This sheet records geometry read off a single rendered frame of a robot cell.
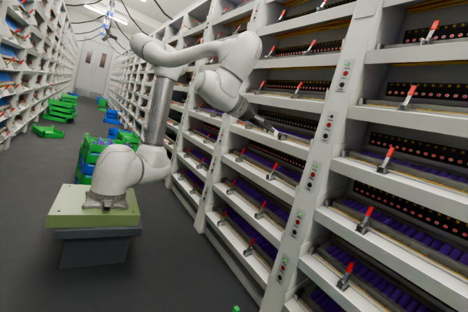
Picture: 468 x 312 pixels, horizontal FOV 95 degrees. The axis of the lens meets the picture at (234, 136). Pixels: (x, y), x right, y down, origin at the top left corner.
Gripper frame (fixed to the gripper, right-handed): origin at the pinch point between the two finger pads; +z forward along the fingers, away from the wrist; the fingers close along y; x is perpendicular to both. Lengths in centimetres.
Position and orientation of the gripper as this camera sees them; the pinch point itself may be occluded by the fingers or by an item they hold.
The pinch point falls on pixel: (271, 130)
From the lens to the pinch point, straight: 98.8
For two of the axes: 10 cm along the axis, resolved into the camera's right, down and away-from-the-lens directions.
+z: 6.9, 4.1, 5.9
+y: 5.5, 2.3, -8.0
